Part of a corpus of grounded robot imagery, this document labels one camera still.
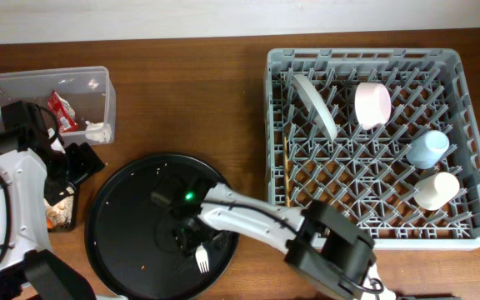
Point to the grey dishwasher rack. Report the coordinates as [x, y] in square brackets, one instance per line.
[365, 174]

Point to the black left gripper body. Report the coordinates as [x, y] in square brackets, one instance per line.
[72, 167]

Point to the red snack wrapper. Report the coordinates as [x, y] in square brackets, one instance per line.
[64, 113]

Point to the white plastic fork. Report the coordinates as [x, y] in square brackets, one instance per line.
[202, 259]

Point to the white tissue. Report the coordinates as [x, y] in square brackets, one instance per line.
[98, 132]

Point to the rice and peanut leftovers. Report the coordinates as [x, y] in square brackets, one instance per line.
[61, 213]

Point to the grey plate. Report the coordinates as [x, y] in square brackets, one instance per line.
[314, 103]

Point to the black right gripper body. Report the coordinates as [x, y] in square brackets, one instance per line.
[188, 232]

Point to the clear plastic waste bin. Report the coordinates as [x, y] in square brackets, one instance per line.
[88, 90]

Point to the orange carrot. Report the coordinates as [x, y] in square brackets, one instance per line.
[49, 223]

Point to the pink bowl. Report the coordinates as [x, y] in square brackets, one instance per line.
[372, 103]

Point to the wooden chopstick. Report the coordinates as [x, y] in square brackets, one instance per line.
[286, 172]

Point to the round black serving tray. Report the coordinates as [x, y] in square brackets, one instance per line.
[128, 239]

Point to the black rectangular tray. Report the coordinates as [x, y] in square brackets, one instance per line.
[74, 212]

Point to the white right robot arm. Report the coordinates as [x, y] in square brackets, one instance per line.
[318, 242]

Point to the cream paper cup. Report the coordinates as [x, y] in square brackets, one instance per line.
[435, 191]

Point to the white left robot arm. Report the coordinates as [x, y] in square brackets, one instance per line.
[32, 176]

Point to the blue cup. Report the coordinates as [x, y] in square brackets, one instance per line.
[428, 149]

